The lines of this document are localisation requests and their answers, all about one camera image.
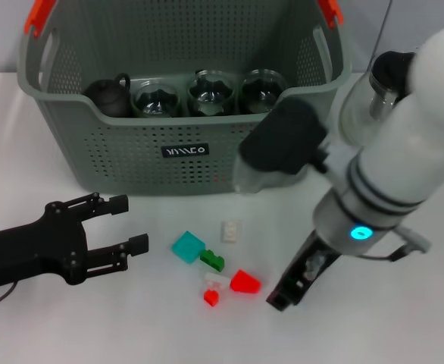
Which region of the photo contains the glass teacup black sleeve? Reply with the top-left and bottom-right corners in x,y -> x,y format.
239,69 -> 287,115
186,69 -> 235,118
130,81 -> 181,118

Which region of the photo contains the off-white plate toy brick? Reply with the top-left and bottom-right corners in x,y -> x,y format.
221,220 -> 242,244

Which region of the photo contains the glass teapot black handle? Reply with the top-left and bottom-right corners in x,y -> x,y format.
339,50 -> 416,147

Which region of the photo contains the cyan square toy brick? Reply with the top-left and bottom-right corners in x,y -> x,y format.
171,230 -> 205,265

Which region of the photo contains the white narrow toy brick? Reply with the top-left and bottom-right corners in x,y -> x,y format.
201,271 -> 231,292

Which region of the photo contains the grey perforated plastic basket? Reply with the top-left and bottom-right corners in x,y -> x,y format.
17,0 -> 354,196

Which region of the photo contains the orange basket handle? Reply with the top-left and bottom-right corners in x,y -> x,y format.
317,0 -> 345,30
23,0 -> 56,39

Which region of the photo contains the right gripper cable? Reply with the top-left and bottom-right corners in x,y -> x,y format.
361,225 -> 431,262

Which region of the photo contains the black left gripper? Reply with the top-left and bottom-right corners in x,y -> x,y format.
0,192 -> 150,293

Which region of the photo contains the green toy brick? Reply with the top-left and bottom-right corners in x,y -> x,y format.
199,249 -> 226,272

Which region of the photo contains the small red toy brick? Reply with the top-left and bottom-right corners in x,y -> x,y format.
203,288 -> 221,307

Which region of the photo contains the large red toy brick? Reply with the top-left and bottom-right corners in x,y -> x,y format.
229,268 -> 263,294

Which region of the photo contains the black clay teapot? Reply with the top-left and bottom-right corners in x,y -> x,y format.
82,73 -> 133,118

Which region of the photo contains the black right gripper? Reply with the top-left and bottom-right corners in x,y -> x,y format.
266,229 -> 340,312

